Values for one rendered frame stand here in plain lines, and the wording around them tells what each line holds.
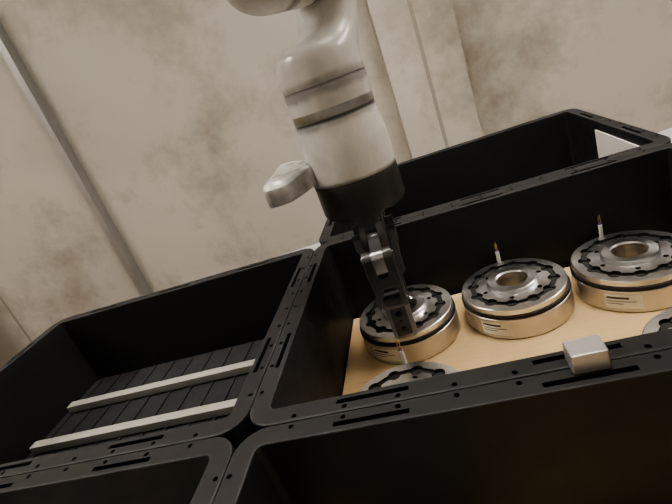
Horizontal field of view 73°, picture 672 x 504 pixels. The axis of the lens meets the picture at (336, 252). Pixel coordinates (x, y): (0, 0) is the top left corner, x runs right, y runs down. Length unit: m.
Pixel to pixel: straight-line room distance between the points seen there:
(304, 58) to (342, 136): 0.06
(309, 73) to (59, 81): 2.12
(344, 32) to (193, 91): 1.83
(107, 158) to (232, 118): 0.63
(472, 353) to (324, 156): 0.23
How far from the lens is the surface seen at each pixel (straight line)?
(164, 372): 0.68
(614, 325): 0.47
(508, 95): 2.19
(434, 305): 0.48
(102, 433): 0.61
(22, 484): 0.41
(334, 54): 0.36
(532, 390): 0.26
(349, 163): 0.36
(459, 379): 0.27
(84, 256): 2.62
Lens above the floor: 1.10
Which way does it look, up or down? 20 degrees down
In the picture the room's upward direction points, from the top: 21 degrees counter-clockwise
